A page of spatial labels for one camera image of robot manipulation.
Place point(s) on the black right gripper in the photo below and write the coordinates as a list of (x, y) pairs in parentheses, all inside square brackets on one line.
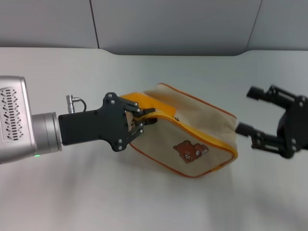
[(297, 125)]

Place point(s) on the pale backdrop panel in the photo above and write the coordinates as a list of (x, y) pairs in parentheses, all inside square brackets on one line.
[(284, 24), (48, 21), (173, 24)]

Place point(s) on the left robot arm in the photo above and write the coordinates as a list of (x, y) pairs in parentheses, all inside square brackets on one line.
[(45, 132)]

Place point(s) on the silver zipper pull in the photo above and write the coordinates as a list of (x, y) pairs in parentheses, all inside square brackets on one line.
[(177, 118)]

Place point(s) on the beige food bag orange trim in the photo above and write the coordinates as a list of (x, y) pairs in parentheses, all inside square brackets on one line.
[(204, 120)]

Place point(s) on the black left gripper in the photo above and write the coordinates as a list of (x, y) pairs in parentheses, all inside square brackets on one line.
[(96, 127)]

